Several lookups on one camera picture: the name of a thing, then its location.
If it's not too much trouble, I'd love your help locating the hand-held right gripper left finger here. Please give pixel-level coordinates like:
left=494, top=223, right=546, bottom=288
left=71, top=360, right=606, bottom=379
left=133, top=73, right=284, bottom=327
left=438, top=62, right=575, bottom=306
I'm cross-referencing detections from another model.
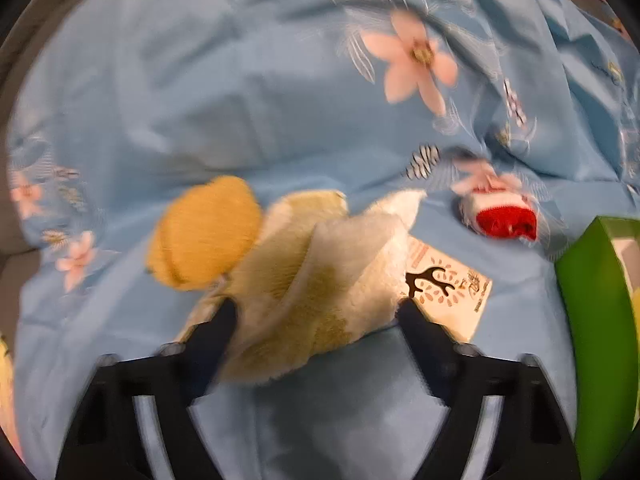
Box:
left=55, top=299, right=239, bottom=480

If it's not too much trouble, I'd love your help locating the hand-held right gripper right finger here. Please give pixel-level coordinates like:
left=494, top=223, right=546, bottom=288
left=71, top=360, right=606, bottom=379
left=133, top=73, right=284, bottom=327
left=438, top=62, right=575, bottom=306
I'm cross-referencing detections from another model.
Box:
left=396, top=299, right=581, bottom=480

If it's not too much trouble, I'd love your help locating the yellow and white plush sock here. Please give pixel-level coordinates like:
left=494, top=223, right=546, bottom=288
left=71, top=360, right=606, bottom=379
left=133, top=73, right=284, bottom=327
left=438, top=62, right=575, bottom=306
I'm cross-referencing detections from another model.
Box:
left=147, top=175, right=493, bottom=386

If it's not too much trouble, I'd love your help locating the red and white sock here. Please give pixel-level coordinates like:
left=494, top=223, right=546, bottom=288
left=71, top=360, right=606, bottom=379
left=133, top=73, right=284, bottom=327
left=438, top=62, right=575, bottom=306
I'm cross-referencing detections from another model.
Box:
left=455, top=187, right=541, bottom=243

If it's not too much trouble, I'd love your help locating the green box with mirrored inside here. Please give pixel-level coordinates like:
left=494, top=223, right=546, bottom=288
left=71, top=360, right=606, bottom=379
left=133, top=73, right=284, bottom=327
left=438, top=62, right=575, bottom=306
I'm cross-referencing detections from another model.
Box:
left=555, top=216, right=640, bottom=480

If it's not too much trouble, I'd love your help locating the grey sofa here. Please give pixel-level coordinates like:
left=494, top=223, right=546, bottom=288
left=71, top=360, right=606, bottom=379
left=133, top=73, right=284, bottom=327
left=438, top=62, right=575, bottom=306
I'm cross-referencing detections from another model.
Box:
left=0, top=0, right=56, bottom=341

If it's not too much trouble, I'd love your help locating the light blue floral bedsheet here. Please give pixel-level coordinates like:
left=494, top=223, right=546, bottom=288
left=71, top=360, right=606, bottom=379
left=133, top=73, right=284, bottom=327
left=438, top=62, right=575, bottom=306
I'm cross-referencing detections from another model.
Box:
left=5, top=0, right=640, bottom=480

